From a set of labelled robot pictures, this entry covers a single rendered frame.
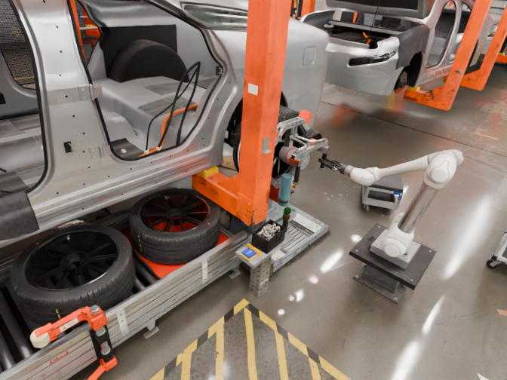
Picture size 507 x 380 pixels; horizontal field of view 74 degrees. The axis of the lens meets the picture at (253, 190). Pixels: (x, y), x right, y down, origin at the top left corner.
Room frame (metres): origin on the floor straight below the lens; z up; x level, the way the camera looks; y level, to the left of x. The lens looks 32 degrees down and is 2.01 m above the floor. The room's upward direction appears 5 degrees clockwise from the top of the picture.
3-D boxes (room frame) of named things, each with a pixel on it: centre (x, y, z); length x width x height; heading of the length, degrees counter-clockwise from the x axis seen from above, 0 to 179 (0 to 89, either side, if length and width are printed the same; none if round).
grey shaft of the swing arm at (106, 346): (1.09, 0.75, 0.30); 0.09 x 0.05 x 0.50; 139
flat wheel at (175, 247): (2.01, 0.56, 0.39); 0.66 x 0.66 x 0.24
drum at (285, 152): (2.38, -0.29, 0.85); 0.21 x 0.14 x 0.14; 49
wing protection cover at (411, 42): (5.02, -1.92, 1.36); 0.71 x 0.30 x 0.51; 139
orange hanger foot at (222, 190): (2.21, 0.25, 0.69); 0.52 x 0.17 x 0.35; 49
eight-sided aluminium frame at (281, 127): (2.43, -0.24, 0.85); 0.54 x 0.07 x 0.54; 139
